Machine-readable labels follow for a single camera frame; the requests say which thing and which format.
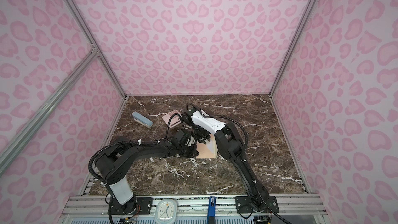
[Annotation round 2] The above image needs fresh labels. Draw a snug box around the pink calculator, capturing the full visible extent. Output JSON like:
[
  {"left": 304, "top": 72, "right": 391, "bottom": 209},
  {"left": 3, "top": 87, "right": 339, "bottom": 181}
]
[{"left": 162, "top": 109, "right": 184, "bottom": 129}]

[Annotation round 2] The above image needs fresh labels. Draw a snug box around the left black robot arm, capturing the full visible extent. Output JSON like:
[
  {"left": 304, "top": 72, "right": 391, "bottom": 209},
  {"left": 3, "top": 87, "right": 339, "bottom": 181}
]
[{"left": 88, "top": 114, "right": 209, "bottom": 217}]

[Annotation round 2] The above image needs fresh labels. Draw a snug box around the peach paper envelope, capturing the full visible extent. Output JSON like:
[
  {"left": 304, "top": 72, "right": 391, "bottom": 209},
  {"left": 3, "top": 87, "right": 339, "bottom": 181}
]
[{"left": 196, "top": 134, "right": 218, "bottom": 159}]

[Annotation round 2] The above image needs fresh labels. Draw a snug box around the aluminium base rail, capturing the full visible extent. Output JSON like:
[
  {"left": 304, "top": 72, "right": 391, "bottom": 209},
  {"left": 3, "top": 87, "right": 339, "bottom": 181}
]
[{"left": 58, "top": 194, "right": 331, "bottom": 224}]

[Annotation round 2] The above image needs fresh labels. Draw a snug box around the white analog clock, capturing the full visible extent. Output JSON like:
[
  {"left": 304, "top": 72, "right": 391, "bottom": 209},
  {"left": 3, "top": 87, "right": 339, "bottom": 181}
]
[{"left": 154, "top": 199, "right": 178, "bottom": 224}]

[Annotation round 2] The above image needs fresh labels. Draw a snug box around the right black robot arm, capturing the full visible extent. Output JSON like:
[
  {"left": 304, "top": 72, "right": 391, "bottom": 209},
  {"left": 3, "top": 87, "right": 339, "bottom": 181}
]
[{"left": 182, "top": 103, "right": 279, "bottom": 214}]

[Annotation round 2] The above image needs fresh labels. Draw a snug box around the grey blue stapler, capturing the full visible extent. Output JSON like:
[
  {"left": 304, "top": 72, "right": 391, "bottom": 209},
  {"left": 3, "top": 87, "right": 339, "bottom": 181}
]
[{"left": 132, "top": 112, "right": 153, "bottom": 128}]

